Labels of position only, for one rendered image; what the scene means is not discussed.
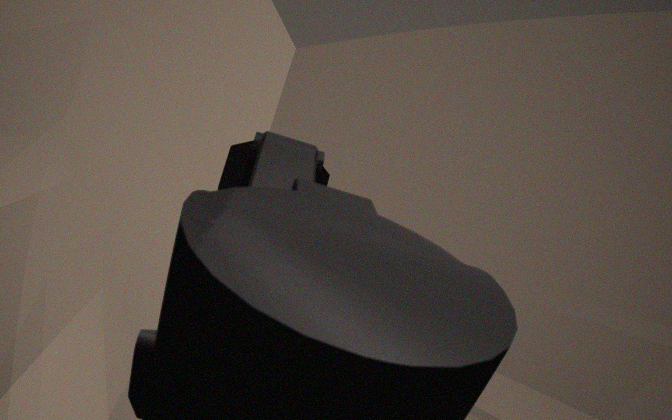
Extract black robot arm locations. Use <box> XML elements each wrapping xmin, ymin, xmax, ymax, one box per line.
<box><xmin>128</xmin><ymin>131</ymin><xmax>517</xmax><ymax>420</ymax></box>

